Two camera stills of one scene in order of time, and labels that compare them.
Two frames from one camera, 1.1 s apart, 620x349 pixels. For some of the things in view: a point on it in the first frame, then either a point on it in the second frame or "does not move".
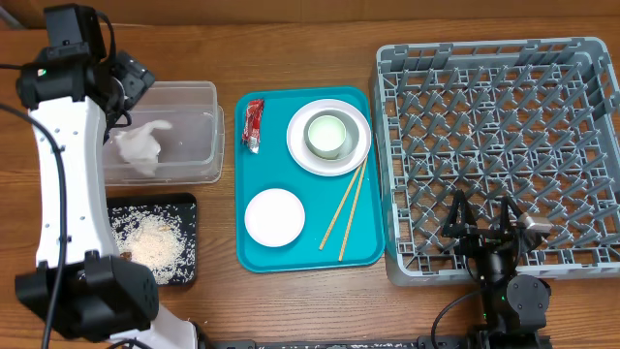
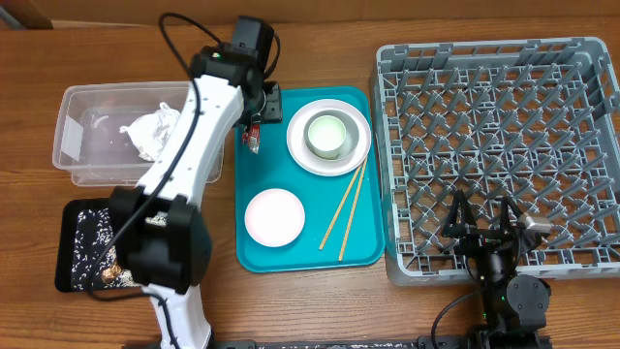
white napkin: [138, 148] -> [149, 131]
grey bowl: [352, 136] does not move
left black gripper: [135, 77] -> [273, 108]
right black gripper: [478, 237] does not move
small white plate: [274, 217] does not move
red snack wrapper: [251, 133] does not move
